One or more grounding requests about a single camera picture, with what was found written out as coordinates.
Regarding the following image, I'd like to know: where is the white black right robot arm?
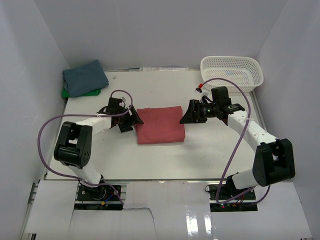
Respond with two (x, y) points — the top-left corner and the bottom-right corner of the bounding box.
(179, 86), (296, 200)

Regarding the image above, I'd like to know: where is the red t shirt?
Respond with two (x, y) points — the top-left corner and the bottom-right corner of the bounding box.
(135, 106), (186, 145)

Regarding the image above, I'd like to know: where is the folded blue t shirt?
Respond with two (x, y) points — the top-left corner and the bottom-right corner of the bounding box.
(62, 60), (109, 94)

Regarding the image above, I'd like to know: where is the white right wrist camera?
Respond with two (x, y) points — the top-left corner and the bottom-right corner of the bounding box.
(195, 83), (208, 102)

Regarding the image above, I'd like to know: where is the white perforated plastic basket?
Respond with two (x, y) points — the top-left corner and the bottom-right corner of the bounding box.
(200, 56), (264, 93)

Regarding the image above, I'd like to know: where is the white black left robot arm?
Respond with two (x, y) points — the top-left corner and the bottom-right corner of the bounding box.
(53, 97), (144, 200)

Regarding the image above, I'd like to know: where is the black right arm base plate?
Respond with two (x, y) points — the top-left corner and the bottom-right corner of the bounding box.
(205, 183), (258, 212)

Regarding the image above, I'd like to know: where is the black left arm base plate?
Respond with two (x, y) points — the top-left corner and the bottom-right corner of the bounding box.
(74, 184), (126, 211)

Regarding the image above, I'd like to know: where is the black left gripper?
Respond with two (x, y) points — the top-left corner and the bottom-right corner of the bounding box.
(116, 105), (143, 133)

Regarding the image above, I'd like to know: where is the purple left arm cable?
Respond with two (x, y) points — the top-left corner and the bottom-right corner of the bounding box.
(37, 89), (135, 206)

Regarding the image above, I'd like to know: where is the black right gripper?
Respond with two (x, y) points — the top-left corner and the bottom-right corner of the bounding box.
(179, 99), (219, 124)

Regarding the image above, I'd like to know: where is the folded green t shirt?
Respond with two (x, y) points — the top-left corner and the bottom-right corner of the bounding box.
(61, 88), (102, 99)

